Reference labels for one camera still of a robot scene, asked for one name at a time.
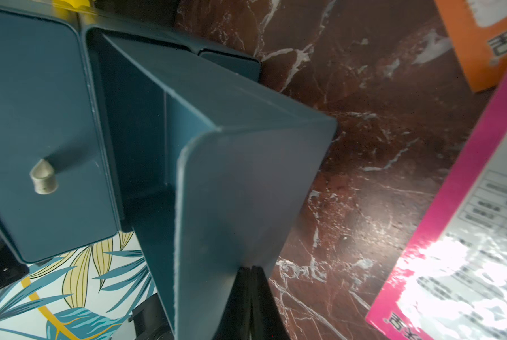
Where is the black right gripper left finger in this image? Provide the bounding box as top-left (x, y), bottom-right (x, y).
top-left (213, 267), bottom-right (252, 340)

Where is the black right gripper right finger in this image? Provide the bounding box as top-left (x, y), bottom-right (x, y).
top-left (250, 266), bottom-right (290, 340)

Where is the teal drawer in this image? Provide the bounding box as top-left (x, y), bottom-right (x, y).
top-left (0, 8), bottom-right (118, 263)
top-left (111, 38), bottom-right (337, 339)

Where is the pink seed bag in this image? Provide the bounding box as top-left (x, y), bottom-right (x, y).
top-left (366, 73), bottom-right (507, 339)

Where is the orange seed bag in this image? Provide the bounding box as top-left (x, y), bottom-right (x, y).
top-left (435, 0), bottom-right (507, 92)

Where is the teal top drawer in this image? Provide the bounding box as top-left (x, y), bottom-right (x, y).
top-left (0, 8), bottom-right (118, 263)

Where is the teal drawer cabinet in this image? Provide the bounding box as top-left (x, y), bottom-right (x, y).
top-left (0, 1), bottom-right (261, 233)

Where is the cream drawer knob upper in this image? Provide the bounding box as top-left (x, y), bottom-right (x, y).
top-left (29, 159), bottom-right (58, 195)

